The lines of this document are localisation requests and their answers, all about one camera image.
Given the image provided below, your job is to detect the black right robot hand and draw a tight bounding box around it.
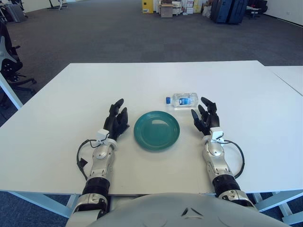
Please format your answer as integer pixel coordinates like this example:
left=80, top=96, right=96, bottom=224
left=191, top=96, right=220, bottom=137

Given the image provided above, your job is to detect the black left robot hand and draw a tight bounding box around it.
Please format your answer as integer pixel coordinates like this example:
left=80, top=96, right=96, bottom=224
left=102, top=98, right=131, bottom=142

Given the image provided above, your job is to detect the clear water bottle blue cap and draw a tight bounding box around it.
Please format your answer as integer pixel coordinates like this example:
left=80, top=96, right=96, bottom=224
left=165, top=92, right=199, bottom=109

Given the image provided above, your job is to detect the green round plate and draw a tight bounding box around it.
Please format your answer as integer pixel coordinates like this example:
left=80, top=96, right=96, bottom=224
left=134, top=111, right=180, bottom=152

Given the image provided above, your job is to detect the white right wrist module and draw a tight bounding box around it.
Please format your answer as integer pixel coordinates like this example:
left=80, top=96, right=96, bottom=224
left=210, top=127, right=224, bottom=143

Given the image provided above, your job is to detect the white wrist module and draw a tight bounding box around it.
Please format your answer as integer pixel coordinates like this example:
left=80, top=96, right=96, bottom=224
left=96, top=129, right=110, bottom=144
left=210, top=127, right=224, bottom=143

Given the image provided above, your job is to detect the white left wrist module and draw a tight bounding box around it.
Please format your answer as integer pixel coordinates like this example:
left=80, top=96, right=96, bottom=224
left=96, top=129, right=110, bottom=144

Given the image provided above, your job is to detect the grey robot torso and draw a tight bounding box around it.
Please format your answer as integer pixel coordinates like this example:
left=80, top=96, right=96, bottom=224
left=68, top=192, right=288, bottom=227

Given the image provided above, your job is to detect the white slanted table leg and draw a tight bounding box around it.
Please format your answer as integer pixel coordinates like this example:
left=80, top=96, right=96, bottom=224
left=0, top=70, right=24, bottom=111

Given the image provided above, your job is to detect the stack of white cartons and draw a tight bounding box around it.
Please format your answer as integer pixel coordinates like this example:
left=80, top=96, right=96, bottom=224
left=183, top=0, right=202, bottom=15

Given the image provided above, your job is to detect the white low shelf unit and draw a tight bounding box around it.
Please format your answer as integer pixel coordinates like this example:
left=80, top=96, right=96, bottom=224
left=171, top=0, right=187, bottom=15

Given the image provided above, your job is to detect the small white side desk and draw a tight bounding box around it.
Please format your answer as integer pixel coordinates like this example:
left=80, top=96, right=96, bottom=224
left=246, top=4, right=268, bottom=19

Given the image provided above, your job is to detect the black office chair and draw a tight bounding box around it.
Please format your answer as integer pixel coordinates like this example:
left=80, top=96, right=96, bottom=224
left=0, top=22, right=37, bottom=90

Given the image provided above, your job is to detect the black and white stand base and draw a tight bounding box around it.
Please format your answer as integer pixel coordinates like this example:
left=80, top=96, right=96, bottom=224
left=46, top=0, right=64, bottom=10

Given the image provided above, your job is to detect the grey hard suitcase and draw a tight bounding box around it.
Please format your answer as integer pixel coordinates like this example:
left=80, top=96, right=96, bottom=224
left=3, top=4, right=28, bottom=23

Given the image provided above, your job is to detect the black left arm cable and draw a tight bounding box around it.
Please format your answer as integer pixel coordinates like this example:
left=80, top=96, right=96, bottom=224
left=76, top=139, right=105, bottom=182

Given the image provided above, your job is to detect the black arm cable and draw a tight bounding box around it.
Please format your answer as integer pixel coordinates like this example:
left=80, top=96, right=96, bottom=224
left=76, top=139, right=105, bottom=182
left=222, top=139, right=245, bottom=179

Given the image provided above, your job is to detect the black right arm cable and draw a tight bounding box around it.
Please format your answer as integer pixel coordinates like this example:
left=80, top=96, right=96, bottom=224
left=222, top=139, right=245, bottom=179

